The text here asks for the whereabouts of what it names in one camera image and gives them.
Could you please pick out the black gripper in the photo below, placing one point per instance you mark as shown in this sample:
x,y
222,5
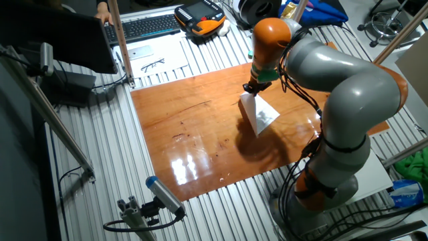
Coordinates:
x,y
255,87

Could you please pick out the white paper sheet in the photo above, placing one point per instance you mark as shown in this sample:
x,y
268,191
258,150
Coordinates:
x,y
264,115

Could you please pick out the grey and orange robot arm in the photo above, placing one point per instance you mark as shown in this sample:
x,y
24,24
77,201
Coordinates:
x,y
351,90

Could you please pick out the bare person hand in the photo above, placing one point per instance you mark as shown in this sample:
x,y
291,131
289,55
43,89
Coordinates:
x,y
103,17

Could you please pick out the small white rounded object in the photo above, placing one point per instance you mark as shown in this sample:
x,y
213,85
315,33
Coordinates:
x,y
224,28

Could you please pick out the wooden board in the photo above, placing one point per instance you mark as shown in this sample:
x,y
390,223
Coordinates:
x,y
187,134

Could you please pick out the yellow snack bag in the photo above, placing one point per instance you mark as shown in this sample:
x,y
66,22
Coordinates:
x,y
288,10

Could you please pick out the printed paper sheets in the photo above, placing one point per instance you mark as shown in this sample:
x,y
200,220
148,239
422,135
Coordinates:
x,y
170,57

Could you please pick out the orange and black teach pendant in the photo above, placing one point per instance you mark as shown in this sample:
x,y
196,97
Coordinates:
x,y
197,11

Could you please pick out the blue cloth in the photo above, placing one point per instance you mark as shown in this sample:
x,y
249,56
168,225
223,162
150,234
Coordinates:
x,y
321,13

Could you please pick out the black eyeglasses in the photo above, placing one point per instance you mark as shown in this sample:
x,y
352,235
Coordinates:
x,y
152,63

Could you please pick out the silver smartphone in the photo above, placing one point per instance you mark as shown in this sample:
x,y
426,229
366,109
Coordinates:
x,y
140,52

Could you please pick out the black computer keyboard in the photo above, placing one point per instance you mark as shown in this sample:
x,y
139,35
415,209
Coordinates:
x,y
147,26

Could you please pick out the beige cardboard panel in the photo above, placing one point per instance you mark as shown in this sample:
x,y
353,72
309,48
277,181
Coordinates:
x,y
414,70

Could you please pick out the chrome stool base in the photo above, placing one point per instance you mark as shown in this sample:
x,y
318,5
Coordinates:
x,y
398,13

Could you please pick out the short aluminium profile stand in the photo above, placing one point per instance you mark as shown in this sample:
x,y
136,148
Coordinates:
x,y
133,217

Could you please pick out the green cloth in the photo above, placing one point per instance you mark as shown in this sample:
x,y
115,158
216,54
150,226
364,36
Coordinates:
x,y
414,167

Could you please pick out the blue tissue pack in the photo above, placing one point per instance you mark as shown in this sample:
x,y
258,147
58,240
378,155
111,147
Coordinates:
x,y
406,194

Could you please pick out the black computer box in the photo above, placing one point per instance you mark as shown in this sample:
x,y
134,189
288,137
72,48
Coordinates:
x,y
70,88

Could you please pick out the black computer monitor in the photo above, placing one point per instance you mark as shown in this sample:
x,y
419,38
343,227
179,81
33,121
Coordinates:
x,y
60,37

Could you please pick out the aluminium frame post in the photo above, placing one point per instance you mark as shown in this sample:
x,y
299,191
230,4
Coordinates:
x,y
401,33
404,152
120,43
301,10

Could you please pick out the grey camera with blue cap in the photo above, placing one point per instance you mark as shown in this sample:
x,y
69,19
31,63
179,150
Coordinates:
x,y
164,195

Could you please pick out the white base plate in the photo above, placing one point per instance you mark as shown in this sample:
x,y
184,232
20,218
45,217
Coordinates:
x,y
371,180

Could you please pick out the long aluminium frame bar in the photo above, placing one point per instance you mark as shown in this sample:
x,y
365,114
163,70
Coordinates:
x,y
50,117

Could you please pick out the grey camera on frame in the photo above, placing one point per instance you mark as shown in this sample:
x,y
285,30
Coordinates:
x,y
47,58

